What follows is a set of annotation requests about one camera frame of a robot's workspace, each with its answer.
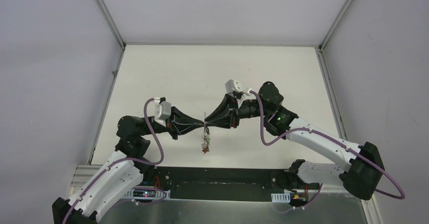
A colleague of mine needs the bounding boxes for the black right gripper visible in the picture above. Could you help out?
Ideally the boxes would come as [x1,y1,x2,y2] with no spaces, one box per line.
[204,94,270,129]

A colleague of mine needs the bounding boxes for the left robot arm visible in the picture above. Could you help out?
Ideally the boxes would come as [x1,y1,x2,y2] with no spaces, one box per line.
[52,103,205,223]

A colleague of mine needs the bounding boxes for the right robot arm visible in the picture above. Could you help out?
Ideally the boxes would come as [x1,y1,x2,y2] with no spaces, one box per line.
[204,79,385,200]

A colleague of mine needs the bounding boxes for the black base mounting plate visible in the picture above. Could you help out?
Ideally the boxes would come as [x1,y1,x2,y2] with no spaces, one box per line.
[142,166,320,202]

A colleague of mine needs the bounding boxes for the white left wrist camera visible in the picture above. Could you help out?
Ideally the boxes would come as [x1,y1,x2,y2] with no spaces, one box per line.
[154,101,171,127]

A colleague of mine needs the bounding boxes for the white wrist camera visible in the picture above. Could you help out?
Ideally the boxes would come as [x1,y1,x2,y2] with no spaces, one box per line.
[225,79,243,94]
[154,101,171,127]

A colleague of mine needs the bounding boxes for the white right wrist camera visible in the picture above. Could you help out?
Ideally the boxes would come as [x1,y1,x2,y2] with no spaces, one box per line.
[225,79,243,94]

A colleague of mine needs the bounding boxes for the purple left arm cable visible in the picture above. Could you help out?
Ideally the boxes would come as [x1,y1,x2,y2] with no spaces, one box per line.
[62,98,165,224]

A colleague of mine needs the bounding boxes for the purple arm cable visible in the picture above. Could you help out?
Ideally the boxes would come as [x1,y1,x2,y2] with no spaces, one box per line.
[248,90,406,200]
[62,98,165,224]

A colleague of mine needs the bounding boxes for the aluminium frame rails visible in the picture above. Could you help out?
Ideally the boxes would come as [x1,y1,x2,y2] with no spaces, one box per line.
[68,0,383,224]

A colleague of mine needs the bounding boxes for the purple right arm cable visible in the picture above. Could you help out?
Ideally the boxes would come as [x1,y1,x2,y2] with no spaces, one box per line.
[248,90,406,200]

